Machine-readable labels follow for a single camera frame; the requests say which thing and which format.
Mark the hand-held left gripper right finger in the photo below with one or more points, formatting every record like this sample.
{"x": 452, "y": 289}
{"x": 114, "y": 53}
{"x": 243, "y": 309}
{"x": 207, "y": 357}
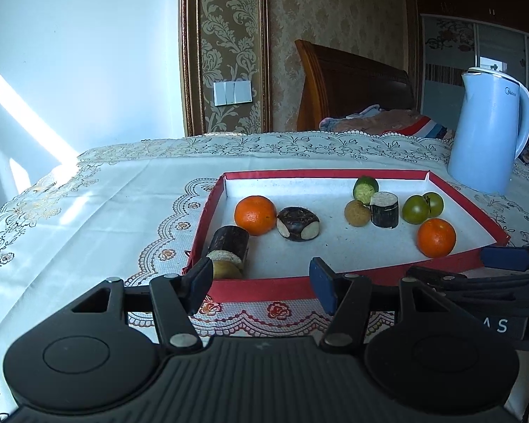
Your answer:
{"x": 324, "y": 284}

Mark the small orange mandarin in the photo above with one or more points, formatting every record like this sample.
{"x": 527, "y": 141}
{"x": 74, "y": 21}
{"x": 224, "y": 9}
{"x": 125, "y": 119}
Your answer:
{"x": 436, "y": 238}

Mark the yellow-green round fruit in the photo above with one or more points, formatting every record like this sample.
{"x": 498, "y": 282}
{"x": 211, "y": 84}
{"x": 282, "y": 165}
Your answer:
{"x": 227, "y": 269}

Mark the dark purple sugarcane piece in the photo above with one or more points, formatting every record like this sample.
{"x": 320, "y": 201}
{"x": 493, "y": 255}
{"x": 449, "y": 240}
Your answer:
{"x": 229, "y": 240}
{"x": 384, "y": 213}

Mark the light blue electric kettle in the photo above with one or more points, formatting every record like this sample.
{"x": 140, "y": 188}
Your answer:
{"x": 485, "y": 141}

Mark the gold framed wallpaper panel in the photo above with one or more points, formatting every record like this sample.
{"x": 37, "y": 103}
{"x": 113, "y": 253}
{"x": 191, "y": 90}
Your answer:
{"x": 229, "y": 31}

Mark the white wall light switch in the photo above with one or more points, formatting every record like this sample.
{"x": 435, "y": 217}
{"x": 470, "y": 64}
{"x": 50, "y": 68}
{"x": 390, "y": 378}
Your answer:
{"x": 232, "y": 92}

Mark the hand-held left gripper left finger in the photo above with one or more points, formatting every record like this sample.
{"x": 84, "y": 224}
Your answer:
{"x": 200, "y": 280}

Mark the green cucumber piece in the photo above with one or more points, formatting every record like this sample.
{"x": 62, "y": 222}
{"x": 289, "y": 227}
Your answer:
{"x": 365, "y": 189}

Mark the green tomato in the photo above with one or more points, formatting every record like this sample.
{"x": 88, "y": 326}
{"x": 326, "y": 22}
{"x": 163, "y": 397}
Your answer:
{"x": 435, "y": 202}
{"x": 414, "y": 209}

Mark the large orange mandarin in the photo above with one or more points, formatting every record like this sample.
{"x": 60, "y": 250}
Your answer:
{"x": 255, "y": 215}

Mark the dark round eggplant piece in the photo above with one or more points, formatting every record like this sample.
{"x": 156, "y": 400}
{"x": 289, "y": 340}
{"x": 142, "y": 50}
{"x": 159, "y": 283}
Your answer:
{"x": 295, "y": 218}

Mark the red shallow cardboard tray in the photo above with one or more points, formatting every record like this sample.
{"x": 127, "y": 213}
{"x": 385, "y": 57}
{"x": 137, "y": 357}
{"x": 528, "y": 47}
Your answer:
{"x": 335, "y": 238}

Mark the brown wooden headboard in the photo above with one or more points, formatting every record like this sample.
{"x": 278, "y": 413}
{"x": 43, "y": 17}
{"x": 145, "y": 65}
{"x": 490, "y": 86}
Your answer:
{"x": 352, "y": 83}

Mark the floral lace tablecloth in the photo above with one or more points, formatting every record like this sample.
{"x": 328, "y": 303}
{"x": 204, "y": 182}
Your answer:
{"x": 114, "y": 194}

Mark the sliding door wardrobe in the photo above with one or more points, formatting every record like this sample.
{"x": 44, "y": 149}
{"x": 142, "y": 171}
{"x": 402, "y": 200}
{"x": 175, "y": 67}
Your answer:
{"x": 449, "y": 44}

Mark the brown kiwi fruit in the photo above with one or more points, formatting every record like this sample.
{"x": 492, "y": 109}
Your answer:
{"x": 357, "y": 213}

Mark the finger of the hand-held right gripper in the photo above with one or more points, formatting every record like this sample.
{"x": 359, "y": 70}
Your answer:
{"x": 489, "y": 283}
{"x": 507, "y": 256}

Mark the pink brown blanket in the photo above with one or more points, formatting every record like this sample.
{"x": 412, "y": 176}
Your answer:
{"x": 379, "y": 120}

